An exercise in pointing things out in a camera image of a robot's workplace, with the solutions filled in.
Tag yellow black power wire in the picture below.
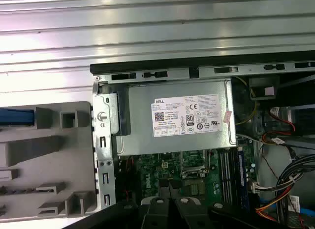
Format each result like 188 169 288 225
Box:
232 76 258 128

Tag bronze chipset heatsink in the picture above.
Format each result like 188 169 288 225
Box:
183 178 206 198

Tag red orange yellow power wire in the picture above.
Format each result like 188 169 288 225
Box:
254 184 292 219

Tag black RAM slot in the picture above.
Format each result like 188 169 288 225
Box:
230 149 237 207
218 149 224 205
224 149 230 205

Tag green motherboard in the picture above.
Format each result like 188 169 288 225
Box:
117 140 260 211

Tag loose RAM stick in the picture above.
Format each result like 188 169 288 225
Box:
0 186 37 194

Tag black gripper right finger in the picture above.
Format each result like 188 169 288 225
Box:
170 179 280 229

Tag CPU socket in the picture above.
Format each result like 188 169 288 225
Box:
180 149 215 178

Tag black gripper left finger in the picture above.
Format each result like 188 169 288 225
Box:
78 178 171 229

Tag grey parts rack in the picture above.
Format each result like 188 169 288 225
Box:
0 100 102 219

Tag black open PC case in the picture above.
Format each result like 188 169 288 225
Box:
90 50 315 229

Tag silver power supply unit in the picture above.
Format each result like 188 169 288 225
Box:
111 79 237 156

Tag black wire bundle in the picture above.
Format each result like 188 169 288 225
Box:
275 152 315 215

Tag hard disk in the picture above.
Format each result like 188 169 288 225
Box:
0 108 35 128

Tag installed blue RAM stick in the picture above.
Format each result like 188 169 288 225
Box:
237 149 248 208

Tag silver optical drive cage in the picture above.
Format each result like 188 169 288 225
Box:
247 74 315 141

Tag blue flat data wire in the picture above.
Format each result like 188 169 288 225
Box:
259 198 315 216

